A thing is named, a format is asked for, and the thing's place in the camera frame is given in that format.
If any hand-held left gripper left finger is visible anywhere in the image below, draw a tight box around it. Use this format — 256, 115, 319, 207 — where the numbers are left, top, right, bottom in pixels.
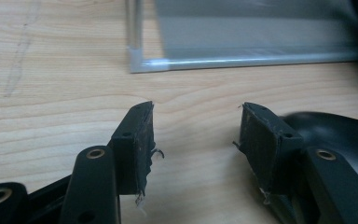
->
59, 100, 165, 224

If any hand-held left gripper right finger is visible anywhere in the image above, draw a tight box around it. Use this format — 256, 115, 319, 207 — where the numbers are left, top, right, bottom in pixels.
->
232, 102, 358, 224

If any grey metal-framed clear box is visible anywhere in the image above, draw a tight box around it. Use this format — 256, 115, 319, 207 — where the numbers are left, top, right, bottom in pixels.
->
124, 0, 358, 75

